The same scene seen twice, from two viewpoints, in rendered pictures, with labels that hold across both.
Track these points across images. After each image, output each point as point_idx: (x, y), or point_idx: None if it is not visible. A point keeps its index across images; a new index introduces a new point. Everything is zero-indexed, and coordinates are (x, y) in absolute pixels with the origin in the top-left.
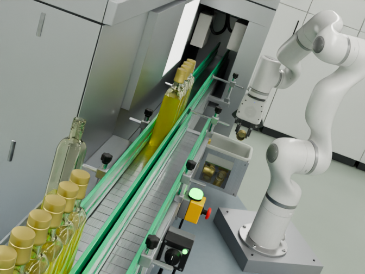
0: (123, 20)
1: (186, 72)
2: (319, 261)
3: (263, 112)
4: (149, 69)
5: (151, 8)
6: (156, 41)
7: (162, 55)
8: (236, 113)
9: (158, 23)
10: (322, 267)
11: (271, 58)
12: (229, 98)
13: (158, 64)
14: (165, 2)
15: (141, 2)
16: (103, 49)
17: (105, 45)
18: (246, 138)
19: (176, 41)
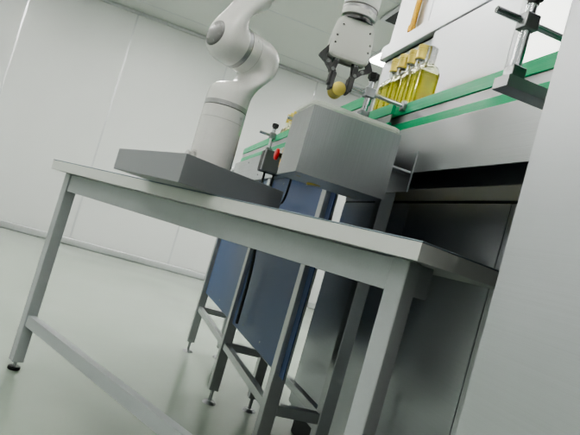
0: (389, 54)
1: (393, 59)
2: (125, 148)
3: (330, 35)
4: (439, 87)
5: (425, 33)
6: (442, 55)
7: (475, 67)
8: (365, 67)
9: (440, 39)
10: (119, 149)
11: None
12: (510, 65)
13: (467, 80)
14: (457, 15)
15: (407, 36)
16: (385, 77)
17: (386, 74)
18: (326, 88)
19: (539, 39)
